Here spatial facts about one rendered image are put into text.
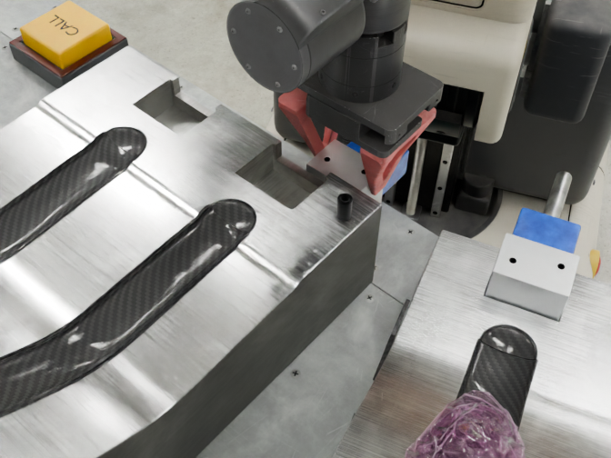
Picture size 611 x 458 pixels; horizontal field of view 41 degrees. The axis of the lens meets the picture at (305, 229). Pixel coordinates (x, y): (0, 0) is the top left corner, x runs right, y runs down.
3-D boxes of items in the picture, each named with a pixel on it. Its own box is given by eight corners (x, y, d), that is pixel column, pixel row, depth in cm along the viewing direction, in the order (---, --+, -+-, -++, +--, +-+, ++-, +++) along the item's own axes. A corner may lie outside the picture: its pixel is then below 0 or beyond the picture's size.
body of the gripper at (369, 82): (389, 153, 55) (401, 65, 49) (274, 88, 59) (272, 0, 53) (443, 104, 58) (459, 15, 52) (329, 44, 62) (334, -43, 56)
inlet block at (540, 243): (524, 190, 65) (539, 141, 61) (587, 209, 64) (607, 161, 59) (477, 317, 57) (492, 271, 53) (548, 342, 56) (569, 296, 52)
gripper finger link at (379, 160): (375, 230, 61) (386, 139, 54) (301, 184, 64) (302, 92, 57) (426, 179, 64) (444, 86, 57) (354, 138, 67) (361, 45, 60)
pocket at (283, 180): (279, 174, 62) (278, 138, 59) (333, 208, 60) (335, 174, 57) (237, 207, 60) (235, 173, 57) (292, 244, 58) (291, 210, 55)
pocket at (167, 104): (181, 110, 67) (175, 74, 64) (227, 140, 65) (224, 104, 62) (139, 139, 65) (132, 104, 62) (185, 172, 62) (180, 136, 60)
